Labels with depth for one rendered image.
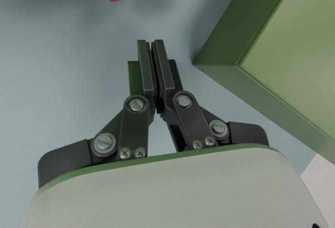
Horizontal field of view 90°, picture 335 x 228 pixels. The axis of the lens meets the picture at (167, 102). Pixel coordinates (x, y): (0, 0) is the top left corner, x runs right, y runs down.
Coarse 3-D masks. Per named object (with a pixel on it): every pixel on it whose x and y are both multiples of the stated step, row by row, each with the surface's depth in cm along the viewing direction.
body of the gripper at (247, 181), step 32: (128, 160) 6; (160, 160) 6; (192, 160) 6; (224, 160) 6; (256, 160) 6; (288, 160) 7; (64, 192) 5; (96, 192) 5; (128, 192) 5; (160, 192) 5; (192, 192) 5; (224, 192) 6; (256, 192) 6; (288, 192) 6; (32, 224) 5; (64, 224) 5; (96, 224) 5; (128, 224) 5; (160, 224) 5; (192, 224) 5; (224, 224) 5; (256, 224) 5; (288, 224) 5; (320, 224) 5
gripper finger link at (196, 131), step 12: (180, 96) 9; (192, 96) 9; (180, 108) 8; (192, 108) 8; (180, 120) 8; (192, 120) 8; (204, 120) 8; (180, 132) 10; (192, 132) 8; (204, 132) 8; (180, 144) 9; (192, 144) 7; (204, 144) 7; (216, 144) 7
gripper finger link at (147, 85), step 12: (144, 48) 10; (144, 60) 9; (132, 72) 10; (144, 72) 9; (132, 84) 9; (144, 84) 8; (156, 84) 9; (156, 96) 9; (120, 120) 8; (108, 132) 8; (96, 144) 7; (108, 144) 7; (108, 156) 7
